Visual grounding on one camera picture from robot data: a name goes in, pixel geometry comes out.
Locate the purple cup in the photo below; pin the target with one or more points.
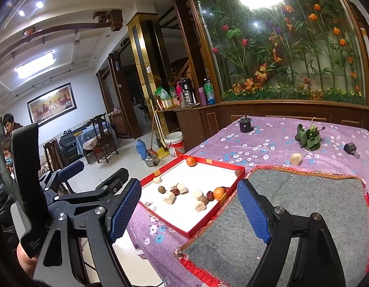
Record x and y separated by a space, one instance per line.
202 96

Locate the pink bottle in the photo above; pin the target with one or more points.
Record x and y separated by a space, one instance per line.
179 92

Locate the artificial flower display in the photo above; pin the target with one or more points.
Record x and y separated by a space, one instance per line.
277 50

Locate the rectangular ceiling light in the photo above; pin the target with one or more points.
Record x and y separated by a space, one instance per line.
35 64

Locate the black thermos flask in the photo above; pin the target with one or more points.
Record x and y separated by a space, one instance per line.
187 91

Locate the box with green packets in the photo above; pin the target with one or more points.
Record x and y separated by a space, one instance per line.
166 100

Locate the metal kettle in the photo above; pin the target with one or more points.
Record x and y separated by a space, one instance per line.
151 160

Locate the wooden cabinet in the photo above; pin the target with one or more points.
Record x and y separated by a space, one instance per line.
196 125

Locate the broom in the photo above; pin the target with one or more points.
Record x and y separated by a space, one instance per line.
157 125

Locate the red tray with white base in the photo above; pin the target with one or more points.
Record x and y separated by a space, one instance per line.
184 215

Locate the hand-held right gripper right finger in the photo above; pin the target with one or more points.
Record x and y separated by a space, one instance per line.
253 212

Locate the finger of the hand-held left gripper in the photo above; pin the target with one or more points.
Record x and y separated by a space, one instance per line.
72 169
112 182

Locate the green bok choy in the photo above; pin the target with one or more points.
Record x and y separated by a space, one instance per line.
308 137

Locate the blue thermos jug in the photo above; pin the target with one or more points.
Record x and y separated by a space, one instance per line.
141 149

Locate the black cylinder holder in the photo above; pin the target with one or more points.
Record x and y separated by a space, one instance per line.
245 125

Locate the yellow dustpan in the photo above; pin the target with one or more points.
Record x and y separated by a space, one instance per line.
163 153

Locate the dark wooden chair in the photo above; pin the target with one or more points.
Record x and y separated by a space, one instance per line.
103 137
53 154

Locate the black sofa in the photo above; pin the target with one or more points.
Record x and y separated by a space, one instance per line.
67 148

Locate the small black weight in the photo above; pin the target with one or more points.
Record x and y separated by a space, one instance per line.
350 149

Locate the table with light cloth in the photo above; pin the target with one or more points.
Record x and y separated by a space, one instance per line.
88 139

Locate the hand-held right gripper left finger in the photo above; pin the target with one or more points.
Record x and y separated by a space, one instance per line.
124 212

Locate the person's left hand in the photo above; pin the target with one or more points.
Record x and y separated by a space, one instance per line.
24 264

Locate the orange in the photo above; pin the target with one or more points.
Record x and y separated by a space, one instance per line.
219 193
190 161

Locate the brown round fruit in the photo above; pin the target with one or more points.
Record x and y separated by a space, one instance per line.
238 172
203 199
162 189

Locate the framed landscape painting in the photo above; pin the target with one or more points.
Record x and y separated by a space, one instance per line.
51 103

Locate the purple floral tablecloth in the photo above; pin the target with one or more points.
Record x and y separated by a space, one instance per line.
262 143

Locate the grey mat with red trim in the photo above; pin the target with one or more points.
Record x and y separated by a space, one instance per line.
307 191

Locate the green bottle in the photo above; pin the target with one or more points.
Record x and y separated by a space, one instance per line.
209 92

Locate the white plastic bucket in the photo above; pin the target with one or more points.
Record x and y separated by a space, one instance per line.
175 145

